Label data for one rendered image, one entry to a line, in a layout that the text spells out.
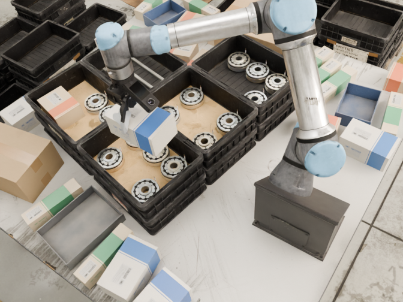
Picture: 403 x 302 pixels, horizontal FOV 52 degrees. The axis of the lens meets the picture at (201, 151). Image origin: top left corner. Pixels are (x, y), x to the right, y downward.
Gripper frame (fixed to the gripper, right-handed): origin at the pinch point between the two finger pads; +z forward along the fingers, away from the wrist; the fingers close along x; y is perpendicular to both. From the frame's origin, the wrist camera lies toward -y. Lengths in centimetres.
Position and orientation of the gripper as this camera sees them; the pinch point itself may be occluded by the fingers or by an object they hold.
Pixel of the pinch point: (140, 120)
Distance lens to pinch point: 137.7
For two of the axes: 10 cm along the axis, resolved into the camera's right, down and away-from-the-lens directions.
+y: -8.2, -4.1, 4.0
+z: 0.8, 6.0, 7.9
